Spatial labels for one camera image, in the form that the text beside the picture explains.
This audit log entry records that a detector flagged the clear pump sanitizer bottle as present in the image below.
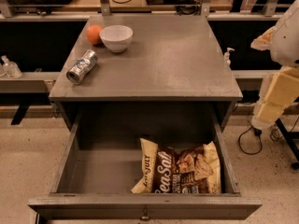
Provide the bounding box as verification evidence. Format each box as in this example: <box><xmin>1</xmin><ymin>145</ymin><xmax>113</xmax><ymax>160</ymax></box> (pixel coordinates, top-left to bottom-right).
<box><xmin>223</xmin><ymin>48</ymin><xmax>235</xmax><ymax>66</ymax></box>

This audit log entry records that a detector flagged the white ceramic bowl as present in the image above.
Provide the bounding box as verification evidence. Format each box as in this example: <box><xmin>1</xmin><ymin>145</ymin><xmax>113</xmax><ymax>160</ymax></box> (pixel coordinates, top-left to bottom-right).
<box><xmin>99</xmin><ymin>25</ymin><xmax>134</xmax><ymax>53</ymax></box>

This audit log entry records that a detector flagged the brown sea salt chip bag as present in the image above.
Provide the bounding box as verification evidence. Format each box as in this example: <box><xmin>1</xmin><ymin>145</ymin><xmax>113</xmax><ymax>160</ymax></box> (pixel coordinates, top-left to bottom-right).
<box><xmin>131</xmin><ymin>138</ymin><xmax>221</xmax><ymax>194</ymax></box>

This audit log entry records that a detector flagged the orange fruit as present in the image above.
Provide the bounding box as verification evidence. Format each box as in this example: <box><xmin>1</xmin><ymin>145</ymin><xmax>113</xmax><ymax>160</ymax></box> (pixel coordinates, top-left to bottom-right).
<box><xmin>86</xmin><ymin>25</ymin><xmax>103</xmax><ymax>45</ymax></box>

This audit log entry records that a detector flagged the clear bottle on left shelf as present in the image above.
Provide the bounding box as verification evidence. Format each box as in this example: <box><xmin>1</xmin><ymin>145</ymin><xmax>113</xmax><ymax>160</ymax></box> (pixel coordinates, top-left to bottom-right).
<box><xmin>1</xmin><ymin>55</ymin><xmax>22</xmax><ymax>78</ymax></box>

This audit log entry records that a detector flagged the open grey top drawer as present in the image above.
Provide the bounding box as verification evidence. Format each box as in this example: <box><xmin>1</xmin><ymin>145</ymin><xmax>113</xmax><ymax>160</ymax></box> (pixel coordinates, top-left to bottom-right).
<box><xmin>28</xmin><ymin>102</ymin><xmax>262</xmax><ymax>222</ymax></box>

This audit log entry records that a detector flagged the black stand leg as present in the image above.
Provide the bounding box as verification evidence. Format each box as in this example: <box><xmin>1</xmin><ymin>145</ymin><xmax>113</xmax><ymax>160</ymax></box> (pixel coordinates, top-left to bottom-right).
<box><xmin>276</xmin><ymin>119</ymin><xmax>299</xmax><ymax>170</ymax></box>

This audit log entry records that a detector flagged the brass drawer knob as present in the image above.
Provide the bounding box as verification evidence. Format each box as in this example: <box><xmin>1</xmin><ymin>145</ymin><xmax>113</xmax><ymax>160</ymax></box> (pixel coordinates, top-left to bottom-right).
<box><xmin>140</xmin><ymin>208</ymin><xmax>150</xmax><ymax>221</ymax></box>

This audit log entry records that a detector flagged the grey wooden cabinet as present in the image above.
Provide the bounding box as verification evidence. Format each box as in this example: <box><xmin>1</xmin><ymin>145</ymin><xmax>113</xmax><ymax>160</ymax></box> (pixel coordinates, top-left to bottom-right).
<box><xmin>50</xmin><ymin>14</ymin><xmax>242</xmax><ymax>127</ymax></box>

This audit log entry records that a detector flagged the black floor cable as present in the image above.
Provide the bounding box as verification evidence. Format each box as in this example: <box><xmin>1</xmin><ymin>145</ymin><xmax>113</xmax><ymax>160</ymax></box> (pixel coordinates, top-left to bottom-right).
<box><xmin>237</xmin><ymin>125</ymin><xmax>263</xmax><ymax>156</ymax></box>

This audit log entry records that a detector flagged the silver soda can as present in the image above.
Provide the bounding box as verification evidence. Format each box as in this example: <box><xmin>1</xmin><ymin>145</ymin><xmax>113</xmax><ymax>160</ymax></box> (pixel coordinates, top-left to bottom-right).
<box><xmin>66</xmin><ymin>49</ymin><xmax>97</xmax><ymax>84</ymax></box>

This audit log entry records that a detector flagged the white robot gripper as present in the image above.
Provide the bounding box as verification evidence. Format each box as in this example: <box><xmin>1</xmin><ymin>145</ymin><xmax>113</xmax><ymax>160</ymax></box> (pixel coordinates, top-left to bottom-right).
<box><xmin>250</xmin><ymin>0</ymin><xmax>299</xmax><ymax>130</ymax></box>

